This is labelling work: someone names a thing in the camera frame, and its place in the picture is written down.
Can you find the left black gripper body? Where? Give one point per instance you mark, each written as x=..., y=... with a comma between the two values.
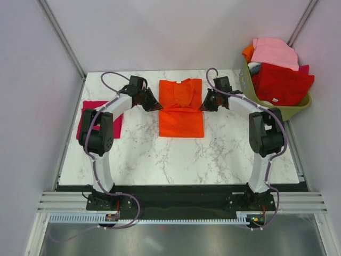
x=144, y=98

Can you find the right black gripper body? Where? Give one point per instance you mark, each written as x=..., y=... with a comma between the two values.
x=215, y=104

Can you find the orange t shirt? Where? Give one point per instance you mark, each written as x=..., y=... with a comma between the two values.
x=180, y=116

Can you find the magenta t shirt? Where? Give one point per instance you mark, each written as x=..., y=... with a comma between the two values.
x=117, y=124

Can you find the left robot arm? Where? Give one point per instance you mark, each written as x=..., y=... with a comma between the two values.
x=96, y=128

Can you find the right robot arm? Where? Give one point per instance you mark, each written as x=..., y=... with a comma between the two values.
x=267, y=138

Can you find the teal garment in basket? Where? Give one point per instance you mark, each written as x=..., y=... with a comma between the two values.
x=255, y=70

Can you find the white garment in basket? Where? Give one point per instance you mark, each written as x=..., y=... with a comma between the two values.
x=252, y=65

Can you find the orange garment in basket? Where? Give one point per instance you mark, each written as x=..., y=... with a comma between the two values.
x=248, y=53

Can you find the red t shirt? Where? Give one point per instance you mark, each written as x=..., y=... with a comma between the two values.
x=281, y=86

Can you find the olive green laundry basket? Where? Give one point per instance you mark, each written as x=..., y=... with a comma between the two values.
x=248, y=89

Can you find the pink t shirt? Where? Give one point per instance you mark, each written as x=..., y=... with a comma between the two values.
x=274, y=51

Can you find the magenta garment in basket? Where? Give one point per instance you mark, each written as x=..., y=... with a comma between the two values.
x=304, y=69

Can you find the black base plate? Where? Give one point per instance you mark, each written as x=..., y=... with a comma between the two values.
x=176, y=202

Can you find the right aluminium rail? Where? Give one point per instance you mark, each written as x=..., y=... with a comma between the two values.
x=291, y=164

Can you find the white slotted cable duct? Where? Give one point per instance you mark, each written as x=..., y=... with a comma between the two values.
x=111, y=219

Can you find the left aluminium frame post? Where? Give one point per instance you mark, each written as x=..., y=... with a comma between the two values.
x=62, y=37

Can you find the aluminium frame post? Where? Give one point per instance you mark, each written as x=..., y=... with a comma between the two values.
x=62, y=37
x=302, y=22

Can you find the right aluminium frame post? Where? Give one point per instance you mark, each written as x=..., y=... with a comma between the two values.
x=302, y=22

